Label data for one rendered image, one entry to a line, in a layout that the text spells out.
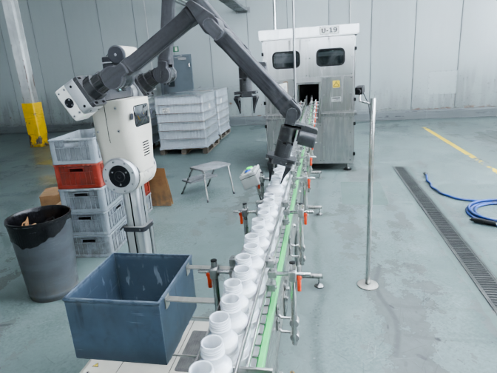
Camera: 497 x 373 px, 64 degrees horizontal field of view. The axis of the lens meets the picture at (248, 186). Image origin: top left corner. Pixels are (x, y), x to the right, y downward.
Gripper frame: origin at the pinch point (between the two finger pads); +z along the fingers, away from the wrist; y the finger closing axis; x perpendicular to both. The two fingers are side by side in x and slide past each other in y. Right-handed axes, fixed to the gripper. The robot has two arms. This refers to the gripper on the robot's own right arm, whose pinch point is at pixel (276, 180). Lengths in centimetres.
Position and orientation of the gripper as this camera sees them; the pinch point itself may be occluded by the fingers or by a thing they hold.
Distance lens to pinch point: 141.0
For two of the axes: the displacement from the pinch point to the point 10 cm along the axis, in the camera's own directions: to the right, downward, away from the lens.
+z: -2.1, 9.2, 3.2
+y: 9.6, 2.5, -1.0
